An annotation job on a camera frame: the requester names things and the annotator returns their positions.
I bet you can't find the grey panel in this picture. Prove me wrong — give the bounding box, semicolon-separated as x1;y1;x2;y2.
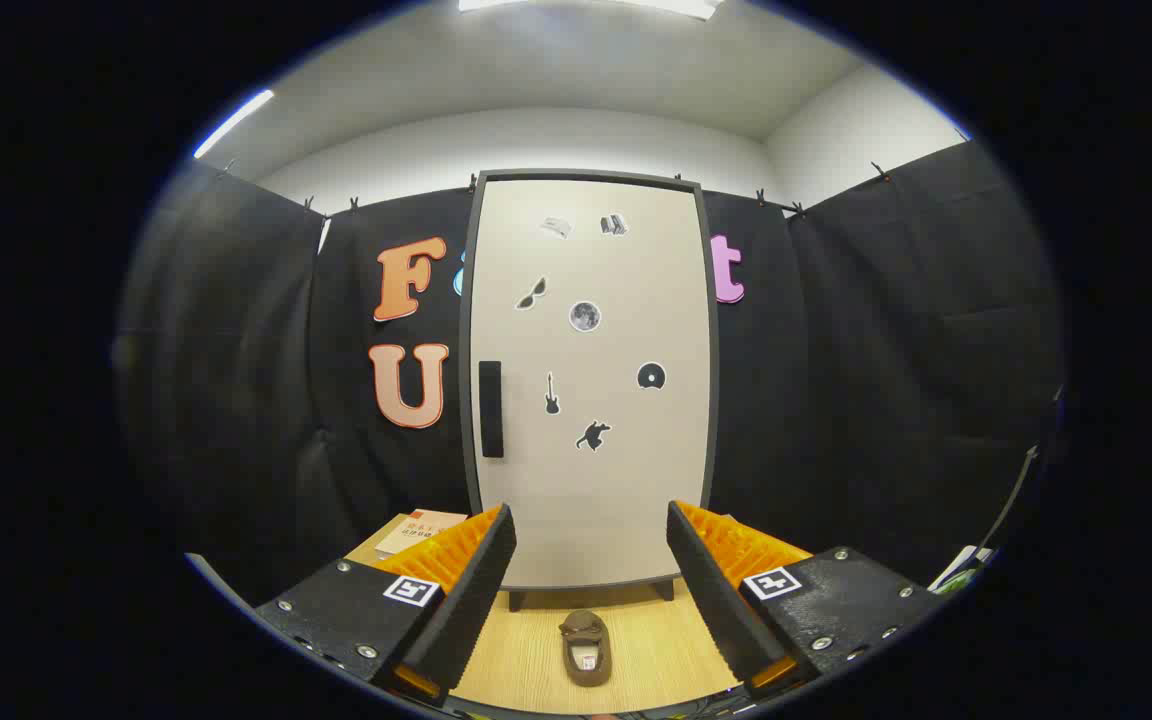
186;553;259;611

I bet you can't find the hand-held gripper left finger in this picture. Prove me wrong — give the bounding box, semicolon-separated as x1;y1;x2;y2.
254;503;518;706

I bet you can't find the dark metal stand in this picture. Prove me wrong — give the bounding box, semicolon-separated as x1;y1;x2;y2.
981;445;1042;553

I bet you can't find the black door handle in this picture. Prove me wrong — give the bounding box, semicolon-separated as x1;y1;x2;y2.
478;361;504;459

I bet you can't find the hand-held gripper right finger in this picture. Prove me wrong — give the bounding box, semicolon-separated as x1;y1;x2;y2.
665;500;943;699

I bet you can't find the ceiling light panel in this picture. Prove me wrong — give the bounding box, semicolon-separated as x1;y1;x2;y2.
456;0;725;21

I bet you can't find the brown fuzzy shoe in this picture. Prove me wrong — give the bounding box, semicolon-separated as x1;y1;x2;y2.
558;609;614;688

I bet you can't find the black backdrop cloth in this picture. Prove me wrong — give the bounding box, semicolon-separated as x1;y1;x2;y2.
116;140;1067;601

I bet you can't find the beige cover book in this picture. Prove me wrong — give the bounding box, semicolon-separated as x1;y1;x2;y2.
374;509;469;559

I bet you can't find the ceiling light strip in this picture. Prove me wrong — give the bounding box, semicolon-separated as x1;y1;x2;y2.
193;88;275;160

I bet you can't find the grey shoe cabinet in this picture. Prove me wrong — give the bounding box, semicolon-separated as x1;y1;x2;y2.
459;168;720;613

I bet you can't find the white side table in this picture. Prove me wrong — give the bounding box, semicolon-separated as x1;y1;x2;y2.
929;543;995;596

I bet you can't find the white shoe cabinet door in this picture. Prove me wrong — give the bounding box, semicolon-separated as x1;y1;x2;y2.
469;178;712;591

